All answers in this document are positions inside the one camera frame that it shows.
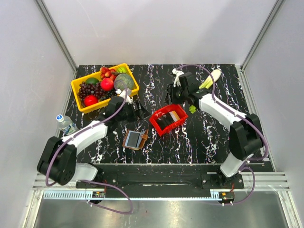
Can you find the red apple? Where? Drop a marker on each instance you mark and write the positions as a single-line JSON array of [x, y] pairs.
[[107, 84], [90, 100]]

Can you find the dark green avocado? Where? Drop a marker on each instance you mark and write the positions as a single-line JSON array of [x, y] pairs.
[[92, 81]]

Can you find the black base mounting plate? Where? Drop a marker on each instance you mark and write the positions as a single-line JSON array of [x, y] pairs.
[[200, 180]]

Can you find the dark purple grape bunch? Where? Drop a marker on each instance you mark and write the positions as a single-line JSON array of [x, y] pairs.
[[96, 90]]

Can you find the light blue credit card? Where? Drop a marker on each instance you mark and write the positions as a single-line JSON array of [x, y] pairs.
[[132, 139]]

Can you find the clear plastic water bottle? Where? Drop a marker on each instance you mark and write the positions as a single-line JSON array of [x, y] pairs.
[[66, 125]]

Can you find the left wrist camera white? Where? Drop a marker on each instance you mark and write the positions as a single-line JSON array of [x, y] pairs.
[[125, 94]]

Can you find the green celery stalk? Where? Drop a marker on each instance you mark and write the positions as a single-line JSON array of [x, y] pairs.
[[210, 80]]

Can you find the aluminium frame rail front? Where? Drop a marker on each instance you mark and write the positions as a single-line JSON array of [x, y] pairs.
[[264, 181]]

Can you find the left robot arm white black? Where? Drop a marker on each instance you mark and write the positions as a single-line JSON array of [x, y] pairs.
[[58, 160]]

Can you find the red lychee cluster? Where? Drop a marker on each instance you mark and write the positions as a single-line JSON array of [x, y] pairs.
[[107, 73]]

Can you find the red plastic card box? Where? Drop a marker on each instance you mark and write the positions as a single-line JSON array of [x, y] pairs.
[[160, 126]]

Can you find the green cantaloupe melon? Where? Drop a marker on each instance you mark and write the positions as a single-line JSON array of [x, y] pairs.
[[123, 81]]

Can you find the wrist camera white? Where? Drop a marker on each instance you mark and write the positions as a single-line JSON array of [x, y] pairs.
[[177, 73], [125, 94]]

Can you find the red apple upper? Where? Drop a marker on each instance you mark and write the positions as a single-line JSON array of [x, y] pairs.
[[107, 84]]

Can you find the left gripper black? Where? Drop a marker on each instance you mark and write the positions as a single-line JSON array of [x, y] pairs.
[[136, 114]]

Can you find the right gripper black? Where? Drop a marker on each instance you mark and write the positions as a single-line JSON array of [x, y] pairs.
[[170, 98]]

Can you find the yellow plastic fruit tray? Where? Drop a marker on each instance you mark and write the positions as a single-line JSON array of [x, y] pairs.
[[76, 85]]

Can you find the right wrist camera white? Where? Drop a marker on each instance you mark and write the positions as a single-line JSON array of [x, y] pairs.
[[177, 73]]

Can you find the red apple lower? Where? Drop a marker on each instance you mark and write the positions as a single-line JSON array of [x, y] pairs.
[[90, 100]]

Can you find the black marble pattern mat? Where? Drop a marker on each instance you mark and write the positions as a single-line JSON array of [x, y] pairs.
[[201, 139]]

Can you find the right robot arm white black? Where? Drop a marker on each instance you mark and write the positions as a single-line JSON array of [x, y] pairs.
[[245, 133]]

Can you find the brown leather card holder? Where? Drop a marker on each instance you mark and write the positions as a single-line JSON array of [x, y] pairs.
[[142, 139]]

